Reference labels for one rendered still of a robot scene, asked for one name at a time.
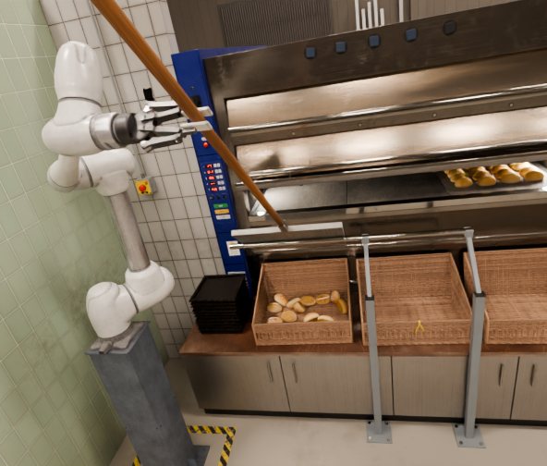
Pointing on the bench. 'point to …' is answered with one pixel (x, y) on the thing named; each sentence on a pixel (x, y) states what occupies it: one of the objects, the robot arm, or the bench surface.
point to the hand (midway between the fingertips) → (197, 119)
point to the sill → (420, 202)
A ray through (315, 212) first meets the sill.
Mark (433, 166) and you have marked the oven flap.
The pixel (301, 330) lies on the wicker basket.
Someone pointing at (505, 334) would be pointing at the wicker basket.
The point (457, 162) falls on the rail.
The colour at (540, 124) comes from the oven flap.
